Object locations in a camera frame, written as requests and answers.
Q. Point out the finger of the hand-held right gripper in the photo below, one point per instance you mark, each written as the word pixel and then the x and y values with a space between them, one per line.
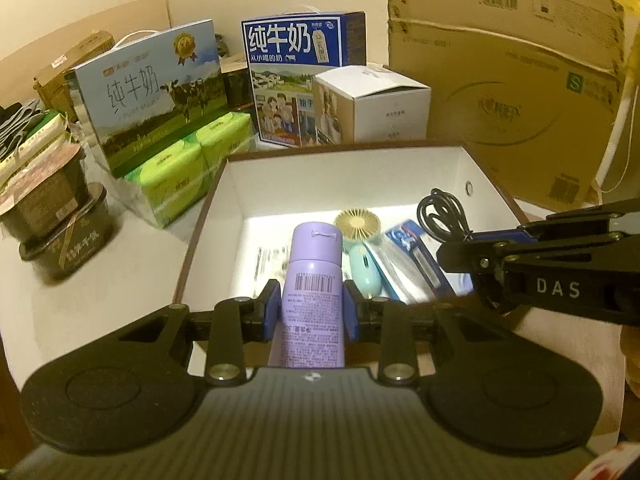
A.
pixel 500 237
pixel 465 257

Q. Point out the dark box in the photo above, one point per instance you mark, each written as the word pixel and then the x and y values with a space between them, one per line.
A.
pixel 235 85

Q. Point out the green white packet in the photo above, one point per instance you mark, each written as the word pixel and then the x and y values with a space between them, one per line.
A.
pixel 42 135

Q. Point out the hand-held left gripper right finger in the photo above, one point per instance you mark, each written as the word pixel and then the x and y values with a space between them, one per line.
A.
pixel 352 310

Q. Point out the milk carton box with cows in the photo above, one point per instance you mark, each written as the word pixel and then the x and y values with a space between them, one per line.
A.
pixel 145 95

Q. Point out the stack of grey hangers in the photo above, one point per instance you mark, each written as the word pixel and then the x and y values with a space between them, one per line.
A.
pixel 17 125

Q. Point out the mint handheld fan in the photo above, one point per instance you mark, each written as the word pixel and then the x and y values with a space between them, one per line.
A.
pixel 365 265

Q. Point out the green tissue pack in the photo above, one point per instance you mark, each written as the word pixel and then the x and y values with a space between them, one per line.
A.
pixel 170 185
pixel 225 140

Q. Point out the large tan cardboard box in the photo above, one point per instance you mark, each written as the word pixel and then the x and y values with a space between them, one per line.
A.
pixel 500 85

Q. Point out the purple tube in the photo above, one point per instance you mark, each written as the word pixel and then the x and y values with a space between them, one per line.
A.
pixel 312 305

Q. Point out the blue milk carton box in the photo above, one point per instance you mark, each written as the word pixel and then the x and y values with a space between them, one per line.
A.
pixel 295 60

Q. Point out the blue card box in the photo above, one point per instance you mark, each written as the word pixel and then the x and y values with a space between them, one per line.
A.
pixel 407 270

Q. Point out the white medicine box plant print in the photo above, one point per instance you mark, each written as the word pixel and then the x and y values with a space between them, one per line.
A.
pixel 272 265

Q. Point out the wooden board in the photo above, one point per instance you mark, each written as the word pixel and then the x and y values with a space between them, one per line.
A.
pixel 125 20

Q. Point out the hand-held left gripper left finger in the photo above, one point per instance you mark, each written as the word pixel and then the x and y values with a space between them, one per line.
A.
pixel 269 310

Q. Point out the small tan cardboard box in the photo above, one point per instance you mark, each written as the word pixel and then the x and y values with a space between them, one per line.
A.
pixel 70 65

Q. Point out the brown cardboard box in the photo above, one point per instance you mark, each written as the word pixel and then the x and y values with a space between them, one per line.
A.
pixel 235 190

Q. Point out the red white packet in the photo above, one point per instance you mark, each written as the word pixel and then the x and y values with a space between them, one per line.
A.
pixel 612 462

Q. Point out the white square box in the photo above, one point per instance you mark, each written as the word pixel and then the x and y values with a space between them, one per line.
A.
pixel 385 105

